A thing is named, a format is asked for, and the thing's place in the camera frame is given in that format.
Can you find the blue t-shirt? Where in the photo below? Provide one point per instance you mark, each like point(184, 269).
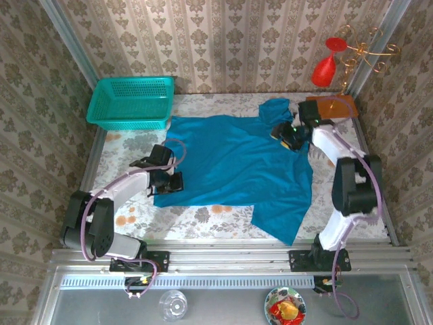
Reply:
point(230, 162)

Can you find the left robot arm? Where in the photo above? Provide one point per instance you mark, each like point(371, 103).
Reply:
point(101, 223)

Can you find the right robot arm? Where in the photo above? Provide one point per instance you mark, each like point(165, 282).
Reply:
point(355, 189)

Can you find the floral tablecloth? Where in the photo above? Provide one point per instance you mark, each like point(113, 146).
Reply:
point(203, 223)

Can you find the red plastic wine glass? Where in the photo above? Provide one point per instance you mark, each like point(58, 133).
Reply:
point(321, 72)

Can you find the teal plastic basket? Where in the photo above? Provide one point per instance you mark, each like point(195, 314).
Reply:
point(101, 113)

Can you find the black connector box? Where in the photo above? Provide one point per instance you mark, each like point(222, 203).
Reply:
point(319, 284)
point(135, 282)

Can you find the clear plastic cup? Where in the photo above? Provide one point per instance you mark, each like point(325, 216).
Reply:
point(172, 306)

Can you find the patterned bowl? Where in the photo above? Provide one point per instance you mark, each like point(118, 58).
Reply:
point(282, 292)

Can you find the red yellow snack packet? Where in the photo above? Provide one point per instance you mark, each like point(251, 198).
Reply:
point(285, 309)

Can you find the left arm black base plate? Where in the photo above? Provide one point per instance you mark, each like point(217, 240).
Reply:
point(162, 260)

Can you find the aluminium side rail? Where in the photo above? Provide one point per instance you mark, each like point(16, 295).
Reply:
point(92, 152)
point(390, 230)

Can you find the long aluminium mounting rail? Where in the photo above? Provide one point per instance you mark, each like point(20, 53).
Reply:
point(230, 257)

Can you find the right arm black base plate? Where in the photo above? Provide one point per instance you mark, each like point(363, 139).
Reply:
point(297, 260)

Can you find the aluminium frame post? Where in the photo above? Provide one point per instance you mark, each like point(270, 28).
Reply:
point(68, 37)
point(396, 13)

